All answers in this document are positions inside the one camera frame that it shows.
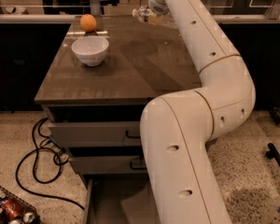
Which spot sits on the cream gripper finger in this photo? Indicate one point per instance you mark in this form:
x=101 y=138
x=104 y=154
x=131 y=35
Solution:
x=154 y=19

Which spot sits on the clear plastic water bottle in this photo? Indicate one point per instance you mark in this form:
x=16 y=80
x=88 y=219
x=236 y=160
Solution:
x=142 y=14

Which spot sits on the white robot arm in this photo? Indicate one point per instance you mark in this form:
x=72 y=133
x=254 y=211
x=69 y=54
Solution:
x=175 y=127

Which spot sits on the grey drawer cabinet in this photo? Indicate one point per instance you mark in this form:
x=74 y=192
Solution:
x=142 y=62

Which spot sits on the grey top drawer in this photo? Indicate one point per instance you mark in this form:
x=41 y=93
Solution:
x=97 y=125

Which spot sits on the grey drawer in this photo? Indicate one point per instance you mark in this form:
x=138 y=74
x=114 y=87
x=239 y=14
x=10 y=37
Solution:
x=97 y=125
x=107 y=160
x=124 y=199

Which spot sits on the grey middle drawer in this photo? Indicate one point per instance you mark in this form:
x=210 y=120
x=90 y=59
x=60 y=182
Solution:
x=107 y=160

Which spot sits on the grey bottom drawer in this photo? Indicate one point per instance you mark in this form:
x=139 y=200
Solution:
x=124 y=199

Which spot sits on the orange fruit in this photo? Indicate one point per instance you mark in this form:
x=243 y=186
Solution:
x=88 y=23

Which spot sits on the white ceramic bowl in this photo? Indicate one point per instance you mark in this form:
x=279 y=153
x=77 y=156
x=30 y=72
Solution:
x=91 y=50

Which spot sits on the black floor bar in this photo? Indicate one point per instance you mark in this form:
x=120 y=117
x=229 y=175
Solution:
x=273 y=153

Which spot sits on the silver can top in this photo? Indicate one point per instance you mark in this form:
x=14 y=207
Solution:
x=29 y=218

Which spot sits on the red soda can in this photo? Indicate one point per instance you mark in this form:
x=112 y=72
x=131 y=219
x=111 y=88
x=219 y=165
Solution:
x=12 y=208

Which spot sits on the black wire basket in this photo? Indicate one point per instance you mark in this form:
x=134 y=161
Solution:
x=4 y=195

